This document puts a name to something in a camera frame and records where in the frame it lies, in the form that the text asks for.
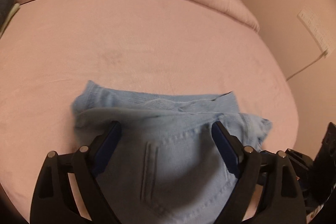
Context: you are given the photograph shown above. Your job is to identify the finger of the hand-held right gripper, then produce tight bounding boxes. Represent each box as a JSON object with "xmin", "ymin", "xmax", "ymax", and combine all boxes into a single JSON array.
[{"xmin": 285, "ymin": 148, "xmax": 311, "ymax": 178}]

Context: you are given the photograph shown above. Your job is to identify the white power strip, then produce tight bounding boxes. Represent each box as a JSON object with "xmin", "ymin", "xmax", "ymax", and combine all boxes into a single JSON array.
[{"xmin": 297, "ymin": 5, "xmax": 332, "ymax": 59}]

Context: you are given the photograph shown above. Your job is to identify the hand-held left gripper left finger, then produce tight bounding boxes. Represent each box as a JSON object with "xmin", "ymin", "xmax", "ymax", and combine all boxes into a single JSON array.
[{"xmin": 30, "ymin": 120, "xmax": 122, "ymax": 224}]

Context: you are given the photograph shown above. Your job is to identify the light blue denim pants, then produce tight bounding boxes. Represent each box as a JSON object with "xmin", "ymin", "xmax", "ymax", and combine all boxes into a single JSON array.
[{"xmin": 72, "ymin": 80, "xmax": 273, "ymax": 224}]

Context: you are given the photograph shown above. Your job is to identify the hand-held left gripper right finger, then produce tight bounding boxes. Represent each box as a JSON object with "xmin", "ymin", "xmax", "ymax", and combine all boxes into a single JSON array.
[{"xmin": 211, "ymin": 121, "xmax": 307, "ymax": 224}]

